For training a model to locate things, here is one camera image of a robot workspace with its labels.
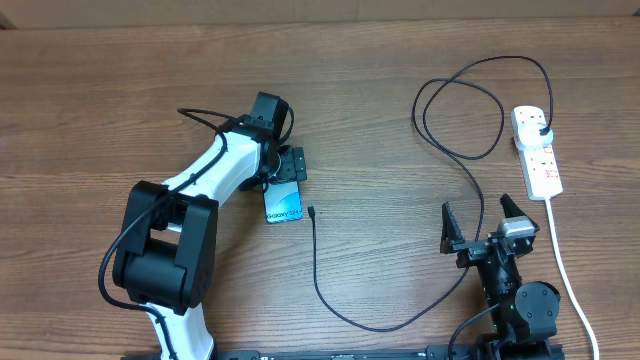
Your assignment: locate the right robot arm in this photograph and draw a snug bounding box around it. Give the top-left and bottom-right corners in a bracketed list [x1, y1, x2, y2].
[438, 194, 565, 360]

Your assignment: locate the white power strip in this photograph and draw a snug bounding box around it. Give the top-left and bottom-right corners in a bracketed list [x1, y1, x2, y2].
[510, 105, 563, 201]

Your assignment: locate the blue-screen Samsung smartphone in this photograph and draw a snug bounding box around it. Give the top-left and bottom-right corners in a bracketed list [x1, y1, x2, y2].
[263, 182, 304, 224]

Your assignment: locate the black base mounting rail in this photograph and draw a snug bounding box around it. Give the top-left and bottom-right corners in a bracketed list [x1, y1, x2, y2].
[120, 345, 565, 360]

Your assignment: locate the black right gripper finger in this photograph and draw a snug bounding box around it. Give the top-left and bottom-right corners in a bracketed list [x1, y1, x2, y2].
[500, 194, 526, 218]
[440, 202, 465, 254]

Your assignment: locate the white charger plug adapter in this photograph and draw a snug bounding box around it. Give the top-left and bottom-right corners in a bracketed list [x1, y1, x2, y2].
[514, 123, 554, 151]

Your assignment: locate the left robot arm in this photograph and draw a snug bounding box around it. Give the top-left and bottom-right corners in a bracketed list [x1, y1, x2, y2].
[98, 92, 307, 359]

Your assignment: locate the black USB charging cable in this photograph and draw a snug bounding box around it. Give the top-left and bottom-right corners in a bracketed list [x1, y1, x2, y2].
[307, 55, 555, 333]

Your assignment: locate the white power strip cord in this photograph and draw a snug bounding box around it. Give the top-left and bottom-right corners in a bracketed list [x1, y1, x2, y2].
[543, 197, 601, 360]

